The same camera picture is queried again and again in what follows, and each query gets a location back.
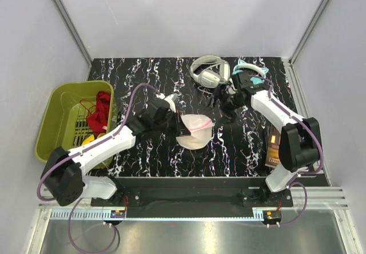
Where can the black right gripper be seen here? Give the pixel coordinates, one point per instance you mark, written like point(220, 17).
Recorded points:
point(221, 95)

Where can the aluminium corner post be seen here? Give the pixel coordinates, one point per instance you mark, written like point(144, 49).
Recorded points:
point(60, 7)
point(320, 10)

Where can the teal cat-ear headphones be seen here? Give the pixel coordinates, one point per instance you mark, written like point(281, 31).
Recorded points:
point(258, 71)

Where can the white grey headset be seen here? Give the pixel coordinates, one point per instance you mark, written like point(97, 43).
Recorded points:
point(210, 71)

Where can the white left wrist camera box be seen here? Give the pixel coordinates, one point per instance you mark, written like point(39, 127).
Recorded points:
point(171, 99)

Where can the olive green plastic basket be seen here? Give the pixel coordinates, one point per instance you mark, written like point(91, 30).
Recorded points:
point(64, 122)

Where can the aluminium left corner post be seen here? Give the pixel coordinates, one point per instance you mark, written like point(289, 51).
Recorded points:
point(60, 7)

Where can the dark paperback book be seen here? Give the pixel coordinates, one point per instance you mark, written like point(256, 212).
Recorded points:
point(273, 143)

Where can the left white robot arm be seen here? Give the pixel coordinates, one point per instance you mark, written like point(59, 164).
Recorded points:
point(65, 174)

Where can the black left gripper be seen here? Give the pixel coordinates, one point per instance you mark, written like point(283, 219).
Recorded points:
point(180, 128)

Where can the aluminium right corner post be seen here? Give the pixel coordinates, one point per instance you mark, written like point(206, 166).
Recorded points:
point(320, 10)

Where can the white pink-trimmed mesh laundry bag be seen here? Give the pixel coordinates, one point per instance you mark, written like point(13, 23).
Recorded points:
point(201, 130)

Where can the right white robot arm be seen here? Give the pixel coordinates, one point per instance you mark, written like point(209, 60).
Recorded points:
point(300, 141)

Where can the red garment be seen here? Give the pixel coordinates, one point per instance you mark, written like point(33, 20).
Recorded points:
point(98, 112)

